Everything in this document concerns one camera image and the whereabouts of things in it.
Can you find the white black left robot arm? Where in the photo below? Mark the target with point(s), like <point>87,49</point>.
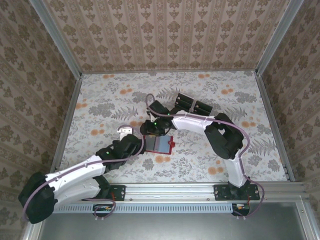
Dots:
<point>75,172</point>

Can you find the red leather card holder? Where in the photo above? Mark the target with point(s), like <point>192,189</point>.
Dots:
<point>163,146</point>

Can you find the black box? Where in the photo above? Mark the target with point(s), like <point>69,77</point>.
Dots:
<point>193,106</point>

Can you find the aluminium table back rail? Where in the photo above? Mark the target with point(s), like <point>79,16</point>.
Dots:
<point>170,71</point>

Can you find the grey metal sheet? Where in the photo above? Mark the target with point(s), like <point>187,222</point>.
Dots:
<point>175,227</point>

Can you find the small circuit board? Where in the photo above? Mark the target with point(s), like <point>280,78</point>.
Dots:
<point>241,207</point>
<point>102,208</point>

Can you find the black VIP card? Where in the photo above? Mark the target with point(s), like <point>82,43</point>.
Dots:
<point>185,96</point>
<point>151,143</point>
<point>203,104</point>
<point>183,103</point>

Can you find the aluminium frame post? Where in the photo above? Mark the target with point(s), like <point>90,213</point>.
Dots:
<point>56,37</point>
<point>275,37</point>

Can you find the aluminium table side rail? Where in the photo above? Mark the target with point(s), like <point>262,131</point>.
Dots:
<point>270,112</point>
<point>67,120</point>

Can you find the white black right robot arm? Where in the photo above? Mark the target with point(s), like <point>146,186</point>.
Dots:
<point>190,122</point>

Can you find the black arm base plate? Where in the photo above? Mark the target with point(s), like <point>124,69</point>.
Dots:
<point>120,193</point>
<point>221,192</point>

